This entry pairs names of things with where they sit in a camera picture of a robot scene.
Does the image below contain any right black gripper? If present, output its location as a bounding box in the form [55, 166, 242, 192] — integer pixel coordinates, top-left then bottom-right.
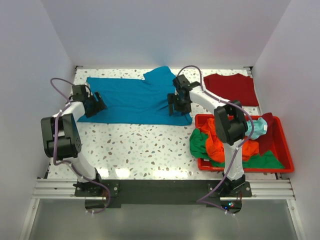
[167, 92, 192, 116]

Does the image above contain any blue t shirt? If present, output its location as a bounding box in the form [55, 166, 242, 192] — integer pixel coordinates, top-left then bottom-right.
[79, 66, 193, 126]

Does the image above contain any red plastic bin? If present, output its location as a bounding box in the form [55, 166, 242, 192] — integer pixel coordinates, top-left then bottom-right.
[195, 114, 295, 173]

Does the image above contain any folded dark red t shirt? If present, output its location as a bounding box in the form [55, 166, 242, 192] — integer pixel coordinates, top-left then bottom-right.
[204, 73, 259, 107]

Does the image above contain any green t shirt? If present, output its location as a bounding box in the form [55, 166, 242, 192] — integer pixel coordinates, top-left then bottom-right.
[189, 128, 284, 169]

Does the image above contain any aluminium frame rail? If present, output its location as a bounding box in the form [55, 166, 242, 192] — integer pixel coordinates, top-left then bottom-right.
[32, 179, 296, 200]

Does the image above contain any dark red crumpled shirt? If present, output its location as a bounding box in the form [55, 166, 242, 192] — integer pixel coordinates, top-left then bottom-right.
[256, 112, 274, 155]

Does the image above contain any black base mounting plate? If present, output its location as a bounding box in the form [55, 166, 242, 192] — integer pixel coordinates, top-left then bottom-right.
[73, 179, 253, 210]

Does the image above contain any orange t shirt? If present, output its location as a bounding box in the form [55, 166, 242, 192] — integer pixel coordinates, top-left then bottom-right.
[200, 118, 259, 165]

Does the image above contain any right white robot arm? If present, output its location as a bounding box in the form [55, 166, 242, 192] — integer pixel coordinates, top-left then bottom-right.
[167, 74, 248, 197]

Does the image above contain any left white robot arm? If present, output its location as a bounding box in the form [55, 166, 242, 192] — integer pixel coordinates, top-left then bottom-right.
[40, 84, 108, 197]

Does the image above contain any light teal t shirt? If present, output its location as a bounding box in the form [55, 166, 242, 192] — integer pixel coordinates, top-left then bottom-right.
[245, 117, 268, 140]

